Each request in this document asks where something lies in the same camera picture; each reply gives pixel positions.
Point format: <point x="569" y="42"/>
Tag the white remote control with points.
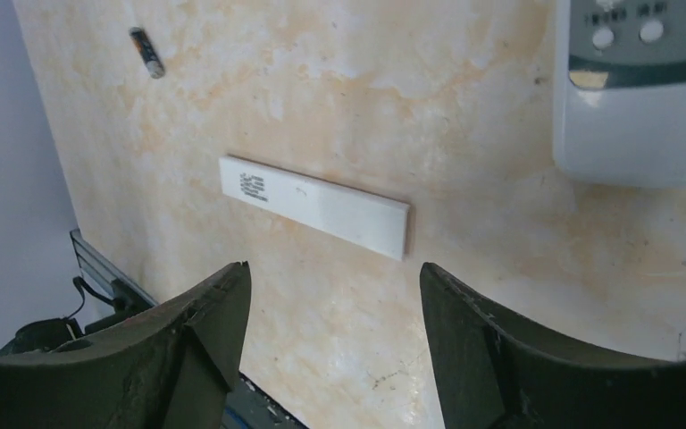
<point x="619" y="115"/>

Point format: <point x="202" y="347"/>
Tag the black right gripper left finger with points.
<point x="142" y="367"/>

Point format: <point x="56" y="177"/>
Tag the long white battery cover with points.
<point x="370" y="221"/>

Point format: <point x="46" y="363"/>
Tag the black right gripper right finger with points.
<point x="496" y="368"/>

